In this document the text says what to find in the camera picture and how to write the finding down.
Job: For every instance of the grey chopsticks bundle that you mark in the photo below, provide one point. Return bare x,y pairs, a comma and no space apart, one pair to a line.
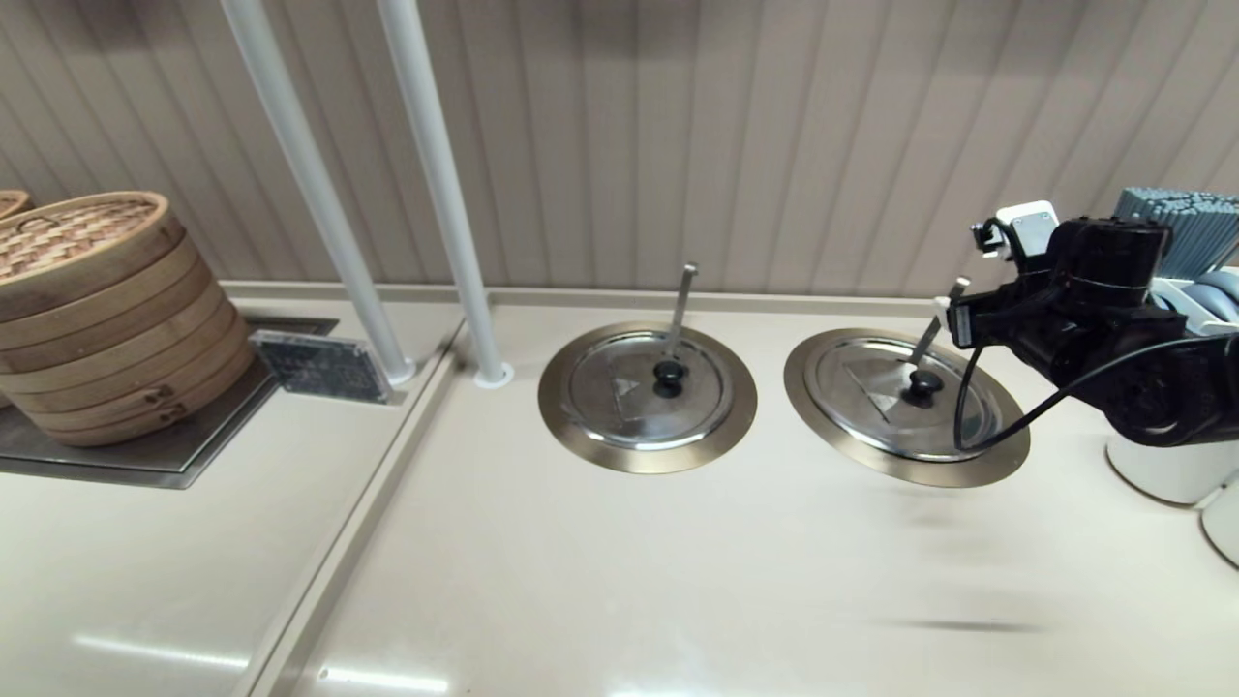
1200,227

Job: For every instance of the steel pot lid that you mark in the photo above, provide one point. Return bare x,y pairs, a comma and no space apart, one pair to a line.
610,407
852,407

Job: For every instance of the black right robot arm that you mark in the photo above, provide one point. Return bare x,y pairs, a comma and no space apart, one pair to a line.
1162,387

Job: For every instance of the dark acrylic label sign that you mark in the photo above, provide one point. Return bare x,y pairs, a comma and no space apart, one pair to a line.
322,366

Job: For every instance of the steel recessed steamer tray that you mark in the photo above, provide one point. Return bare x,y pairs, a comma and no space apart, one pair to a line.
145,467

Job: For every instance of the bamboo steamer basket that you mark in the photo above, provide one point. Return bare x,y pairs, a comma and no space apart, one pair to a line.
12,203

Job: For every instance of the stacked bamboo steamer baskets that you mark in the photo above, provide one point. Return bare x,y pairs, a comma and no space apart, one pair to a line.
116,329

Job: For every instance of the white plastic utensil holder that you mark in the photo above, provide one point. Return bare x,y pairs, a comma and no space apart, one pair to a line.
1176,292

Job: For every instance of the grey plastic spoons bundle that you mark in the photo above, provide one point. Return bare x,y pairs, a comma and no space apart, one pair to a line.
1215,295

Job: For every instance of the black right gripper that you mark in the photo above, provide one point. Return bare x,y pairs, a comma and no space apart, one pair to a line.
1031,324

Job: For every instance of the white metal pole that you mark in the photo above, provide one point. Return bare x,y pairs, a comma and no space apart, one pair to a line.
438,165
308,165

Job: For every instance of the white ceramic jar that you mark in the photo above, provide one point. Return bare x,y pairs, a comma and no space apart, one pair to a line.
1162,474
1222,523

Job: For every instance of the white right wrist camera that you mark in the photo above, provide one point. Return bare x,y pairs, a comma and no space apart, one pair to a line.
1028,227

